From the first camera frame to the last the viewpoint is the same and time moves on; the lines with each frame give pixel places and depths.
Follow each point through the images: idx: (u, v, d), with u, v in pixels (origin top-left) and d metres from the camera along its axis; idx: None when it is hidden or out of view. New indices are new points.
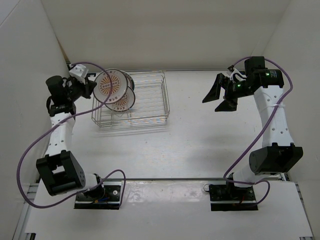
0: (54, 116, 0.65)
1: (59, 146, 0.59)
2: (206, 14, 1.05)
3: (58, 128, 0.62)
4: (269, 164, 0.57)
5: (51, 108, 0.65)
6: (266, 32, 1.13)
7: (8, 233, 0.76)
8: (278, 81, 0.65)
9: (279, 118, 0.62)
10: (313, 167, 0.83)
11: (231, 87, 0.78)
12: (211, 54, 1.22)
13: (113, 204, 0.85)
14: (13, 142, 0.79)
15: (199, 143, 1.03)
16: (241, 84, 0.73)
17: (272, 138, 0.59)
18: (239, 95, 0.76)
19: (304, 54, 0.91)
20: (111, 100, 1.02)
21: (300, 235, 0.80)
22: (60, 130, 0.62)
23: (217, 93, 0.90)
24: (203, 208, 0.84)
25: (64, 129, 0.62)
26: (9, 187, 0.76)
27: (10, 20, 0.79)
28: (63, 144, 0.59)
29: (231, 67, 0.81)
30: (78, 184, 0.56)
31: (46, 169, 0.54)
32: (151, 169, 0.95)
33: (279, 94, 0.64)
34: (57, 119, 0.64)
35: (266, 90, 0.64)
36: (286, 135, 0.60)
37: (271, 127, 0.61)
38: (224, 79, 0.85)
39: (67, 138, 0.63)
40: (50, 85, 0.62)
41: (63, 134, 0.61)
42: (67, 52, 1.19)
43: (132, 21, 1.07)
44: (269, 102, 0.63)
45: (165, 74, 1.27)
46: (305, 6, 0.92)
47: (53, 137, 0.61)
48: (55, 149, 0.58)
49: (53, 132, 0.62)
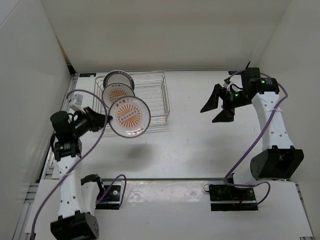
0: (61, 160, 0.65)
1: (70, 205, 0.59)
2: (206, 14, 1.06)
3: (66, 178, 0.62)
4: (271, 168, 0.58)
5: (57, 149, 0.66)
6: (265, 32, 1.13)
7: (8, 233, 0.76)
8: (274, 87, 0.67)
9: (277, 121, 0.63)
10: (313, 167, 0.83)
11: (229, 98, 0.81)
12: (211, 55, 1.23)
13: (113, 204, 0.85)
14: (13, 142, 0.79)
15: (199, 144, 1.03)
16: (238, 94, 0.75)
17: (271, 140, 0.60)
18: (237, 105, 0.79)
19: (304, 54, 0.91)
20: (137, 132, 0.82)
21: (300, 235, 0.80)
22: (70, 183, 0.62)
23: (216, 102, 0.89)
24: (203, 208, 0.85)
25: (73, 180, 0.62)
26: (9, 187, 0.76)
27: (11, 19, 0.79)
28: (75, 201, 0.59)
29: (227, 80, 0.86)
30: (93, 236, 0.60)
31: (61, 232, 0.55)
32: (151, 169, 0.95)
33: (275, 99, 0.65)
34: (64, 165, 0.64)
35: (262, 96, 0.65)
36: (285, 138, 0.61)
37: (269, 131, 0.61)
38: (222, 89, 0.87)
39: (78, 188, 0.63)
40: (54, 122, 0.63)
41: (73, 188, 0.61)
42: (67, 52, 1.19)
43: (133, 21, 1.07)
44: (266, 107, 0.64)
45: (165, 74, 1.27)
46: (305, 7, 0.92)
47: (63, 192, 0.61)
48: (67, 208, 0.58)
49: (62, 184, 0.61)
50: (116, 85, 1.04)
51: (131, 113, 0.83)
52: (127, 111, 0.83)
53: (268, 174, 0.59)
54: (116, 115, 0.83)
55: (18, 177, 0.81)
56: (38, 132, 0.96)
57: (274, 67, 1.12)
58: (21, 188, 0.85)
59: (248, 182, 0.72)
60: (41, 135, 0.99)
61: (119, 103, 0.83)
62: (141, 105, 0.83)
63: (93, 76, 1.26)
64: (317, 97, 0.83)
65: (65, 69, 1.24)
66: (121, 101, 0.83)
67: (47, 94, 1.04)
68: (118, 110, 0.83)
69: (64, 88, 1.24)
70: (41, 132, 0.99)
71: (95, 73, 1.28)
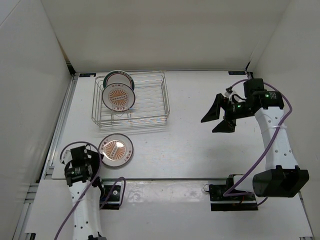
0: (72, 185, 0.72)
1: (84, 230, 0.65)
2: (206, 14, 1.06)
3: (79, 204, 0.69)
4: (274, 187, 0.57)
5: (68, 174, 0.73)
6: (265, 32, 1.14)
7: (8, 233, 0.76)
8: (279, 101, 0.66)
9: (282, 139, 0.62)
10: (313, 166, 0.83)
11: (231, 108, 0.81)
12: (211, 54, 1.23)
13: (113, 204, 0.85)
14: (13, 142, 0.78)
15: (199, 144, 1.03)
16: (241, 104, 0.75)
17: (275, 160, 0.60)
18: (239, 116, 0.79)
19: (304, 54, 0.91)
20: (128, 155, 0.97)
21: (300, 235, 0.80)
22: (83, 208, 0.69)
23: (217, 112, 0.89)
24: (203, 208, 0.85)
25: (85, 206, 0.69)
26: (9, 187, 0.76)
27: (11, 19, 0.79)
28: (88, 226, 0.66)
29: (229, 89, 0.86)
30: None
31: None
32: (151, 169, 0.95)
33: (280, 114, 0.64)
34: (76, 191, 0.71)
35: (266, 111, 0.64)
36: (289, 158, 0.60)
37: (273, 149, 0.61)
38: (223, 100, 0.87)
39: (90, 213, 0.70)
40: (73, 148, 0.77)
41: (86, 214, 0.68)
42: (67, 52, 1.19)
43: (133, 21, 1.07)
44: (270, 123, 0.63)
45: (164, 74, 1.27)
46: (306, 6, 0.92)
47: (77, 218, 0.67)
48: (81, 233, 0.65)
49: (75, 210, 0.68)
50: (117, 84, 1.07)
51: (116, 147, 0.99)
52: (113, 146, 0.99)
53: (272, 193, 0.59)
54: (106, 155, 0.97)
55: (18, 177, 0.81)
56: (38, 132, 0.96)
57: (274, 68, 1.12)
58: (21, 187, 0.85)
59: (248, 187, 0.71)
60: (41, 135, 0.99)
61: (103, 146, 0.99)
62: (118, 137, 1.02)
63: (93, 76, 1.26)
64: (317, 97, 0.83)
65: (65, 68, 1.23)
66: (103, 144, 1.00)
67: (47, 94, 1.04)
68: (106, 151, 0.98)
69: (64, 88, 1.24)
70: (41, 132, 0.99)
71: (95, 73, 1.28)
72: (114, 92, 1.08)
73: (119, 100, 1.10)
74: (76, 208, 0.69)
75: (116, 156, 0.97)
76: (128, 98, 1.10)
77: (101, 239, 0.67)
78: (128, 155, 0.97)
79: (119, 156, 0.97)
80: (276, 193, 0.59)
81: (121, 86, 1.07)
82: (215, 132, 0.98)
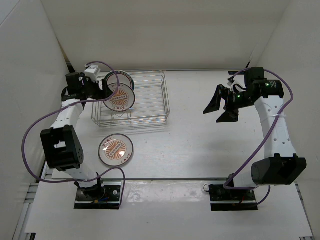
0: (66, 101, 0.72)
1: (63, 122, 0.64)
2: (206, 14, 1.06)
3: (66, 109, 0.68)
4: (272, 175, 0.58)
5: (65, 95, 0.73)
6: (266, 32, 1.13)
7: (8, 233, 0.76)
8: (279, 91, 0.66)
9: (281, 128, 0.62)
10: (313, 167, 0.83)
11: (232, 98, 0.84)
12: (211, 54, 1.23)
13: (113, 204, 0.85)
14: (13, 143, 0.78)
15: (200, 144, 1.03)
16: (241, 95, 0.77)
17: (274, 148, 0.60)
18: (239, 106, 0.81)
19: (304, 55, 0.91)
20: (126, 159, 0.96)
21: (300, 235, 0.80)
22: (67, 112, 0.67)
23: (217, 103, 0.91)
24: (203, 208, 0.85)
25: (71, 111, 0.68)
26: (9, 187, 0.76)
27: (10, 20, 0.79)
28: (68, 121, 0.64)
29: (231, 78, 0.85)
30: (76, 161, 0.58)
31: (48, 140, 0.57)
32: (151, 169, 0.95)
33: (280, 104, 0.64)
34: (67, 103, 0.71)
35: (266, 100, 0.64)
36: (288, 146, 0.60)
37: (272, 137, 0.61)
38: (224, 90, 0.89)
39: (73, 117, 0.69)
40: (68, 77, 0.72)
41: (69, 114, 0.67)
42: (67, 52, 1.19)
43: (133, 21, 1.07)
44: (270, 112, 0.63)
45: (165, 74, 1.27)
46: (306, 7, 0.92)
47: (60, 116, 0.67)
48: (60, 124, 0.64)
49: (61, 112, 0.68)
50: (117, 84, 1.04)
51: (117, 146, 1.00)
52: (114, 146, 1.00)
53: (271, 181, 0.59)
54: (105, 152, 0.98)
55: (18, 177, 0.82)
56: (38, 132, 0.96)
57: (273, 68, 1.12)
58: (22, 187, 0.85)
59: (248, 183, 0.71)
60: None
61: (105, 143, 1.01)
62: (120, 138, 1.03)
63: None
64: (317, 97, 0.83)
65: (65, 69, 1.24)
66: (106, 141, 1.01)
67: (47, 94, 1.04)
68: (106, 149, 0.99)
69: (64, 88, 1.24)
70: None
71: None
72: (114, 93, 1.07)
73: (119, 100, 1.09)
74: (61, 112, 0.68)
75: (115, 157, 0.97)
76: (128, 98, 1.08)
77: (76, 137, 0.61)
78: (126, 158, 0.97)
79: (117, 157, 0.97)
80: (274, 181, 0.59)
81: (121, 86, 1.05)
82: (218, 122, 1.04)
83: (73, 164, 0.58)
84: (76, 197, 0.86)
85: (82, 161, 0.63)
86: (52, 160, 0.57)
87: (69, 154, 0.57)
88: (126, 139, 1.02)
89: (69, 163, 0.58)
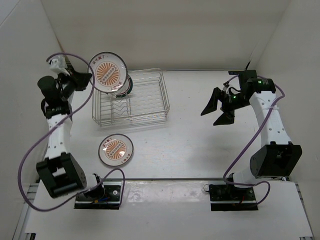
0: (51, 118, 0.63)
1: (58, 149, 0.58)
2: (206, 14, 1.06)
3: (56, 130, 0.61)
4: (270, 165, 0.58)
5: (47, 111, 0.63)
6: (266, 32, 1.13)
7: (7, 233, 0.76)
8: (271, 86, 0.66)
9: (275, 118, 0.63)
10: (313, 166, 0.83)
11: (227, 100, 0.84)
12: (211, 54, 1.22)
13: (113, 204, 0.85)
14: (13, 142, 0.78)
15: (200, 144, 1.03)
16: (236, 96, 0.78)
17: (269, 137, 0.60)
18: (236, 106, 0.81)
19: (304, 54, 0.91)
20: (126, 159, 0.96)
21: (300, 235, 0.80)
22: (59, 133, 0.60)
23: (215, 104, 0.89)
24: (203, 208, 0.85)
25: (62, 131, 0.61)
26: (9, 186, 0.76)
27: (10, 20, 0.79)
28: (62, 146, 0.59)
29: (226, 83, 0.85)
30: (80, 185, 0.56)
31: (47, 172, 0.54)
32: (151, 169, 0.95)
33: (272, 97, 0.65)
34: (54, 121, 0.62)
35: (259, 95, 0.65)
36: (283, 135, 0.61)
37: (267, 127, 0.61)
38: (221, 93, 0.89)
39: (66, 138, 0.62)
40: (43, 90, 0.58)
41: (62, 137, 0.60)
42: (67, 52, 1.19)
43: (132, 21, 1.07)
44: (264, 105, 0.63)
45: (164, 74, 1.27)
46: (306, 7, 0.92)
47: (51, 139, 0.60)
48: (54, 151, 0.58)
49: (51, 134, 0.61)
50: (97, 56, 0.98)
51: (117, 146, 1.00)
52: (114, 146, 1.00)
53: (269, 173, 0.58)
54: (105, 153, 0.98)
55: None
56: (38, 131, 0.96)
57: (274, 68, 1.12)
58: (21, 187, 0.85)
59: (247, 180, 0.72)
60: (41, 134, 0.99)
61: (105, 143, 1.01)
62: (121, 138, 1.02)
63: None
64: (317, 97, 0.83)
65: None
66: (106, 141, 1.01)
67: None
68: (106, 148, 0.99)
69: None
70: (41, 131, 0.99)
71: None
72: (101, 70, 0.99)
73: (112, 76, 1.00)
74: (51, 134, 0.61)
75: (114, 157, 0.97)
76: (118, 69, 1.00)
77: (75, 161, 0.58)
78: (126, 158, 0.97)
79: (117, 158, 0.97)
80: (272, 172, 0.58)
81: (103, 58, 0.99)
82: (216, 124, 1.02)
83: (76, 189, 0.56)
84: (76, 197, 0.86)
85: (84, 182, 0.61)
86: (54, 191, 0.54)
87: (71, 180, 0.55)
88: (126, 139, 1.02)
89: (72, 189, 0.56)
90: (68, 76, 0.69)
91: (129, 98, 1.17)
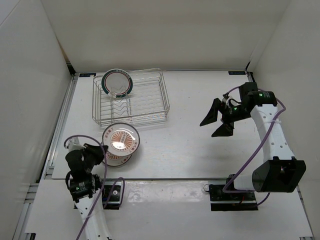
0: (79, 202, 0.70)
1: None
2: (206, 14, 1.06)
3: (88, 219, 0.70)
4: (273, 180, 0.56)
5: (73, 189, 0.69)
6: (266, 32, 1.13)
7: (8, 233, 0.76)
8: (272, 100, 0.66)
9: (277, 133, 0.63)
10: (313, 167, 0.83)
11: (228, 111, 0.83)
12: (211, 54, 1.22)
13: (113, 204, 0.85)
14: (13, 142, 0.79)
15: (200, 144, 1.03)
16: (237, 107, 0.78)
17: (272, 152, 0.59)
18: (236, 118, 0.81)
19: (304, 54, 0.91)
20: (126, 159, 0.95)
21: (300, 235, 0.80)
22: (93, 222, 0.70)
23: (215, 114, 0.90)
24: (203, 207, 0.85)
25: (95, 220, 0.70)
26: (9, 186, 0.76)
27: (10, 19, 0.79)
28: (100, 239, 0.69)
29: (225, 94, 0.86)
30: None
31: None
32: (151, 169, 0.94)
33: (273, 111, 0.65)
34: (83, 206, 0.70)
35: (260, 108, 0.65)
36: (285, 150, 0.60)
37: (270, 141, 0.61)
38: (221, 104, 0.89)
39: (100, 225, 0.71)
40: (71, 163, 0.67)
41: (97, 227, 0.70)
42: (67, 52, 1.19)
43: (132, 21, 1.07)
44: (265, 118, 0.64)
45: (164, 74, 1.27)
46: (306, 6, 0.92)
47: (88, 233, 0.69)
48: None
49: (86, 225, 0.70)
50: (107, 129, 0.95)
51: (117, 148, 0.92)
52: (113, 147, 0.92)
53: (271, 187, 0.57)
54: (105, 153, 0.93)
55: (18, 177, 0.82)
56: (38, 132, 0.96)
57: (273, 68, 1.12)
58: (21, 187, 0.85)
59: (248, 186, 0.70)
60: (41, 134, 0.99)
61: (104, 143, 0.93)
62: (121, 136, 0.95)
63: (93, 76, 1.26)
64: (317, 97, 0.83)
65: (65, 69, 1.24)
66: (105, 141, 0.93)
67: (47, 95, 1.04)
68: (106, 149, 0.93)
69: (64, 88, 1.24)
70: (41, 132, 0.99)
71: (95, 73, 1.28)
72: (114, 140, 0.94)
73: (126, 142, 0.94)
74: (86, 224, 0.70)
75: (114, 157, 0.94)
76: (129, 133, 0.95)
77: None
78: (126, 159, 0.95)
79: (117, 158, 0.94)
80: (275, 186, 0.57)
81: (113, 129, 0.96)
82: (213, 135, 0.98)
83: None
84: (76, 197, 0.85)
85: None
86: None
87: None
88: None
89: None
90: (86, 148, 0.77)
91: (129, 98, 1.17)
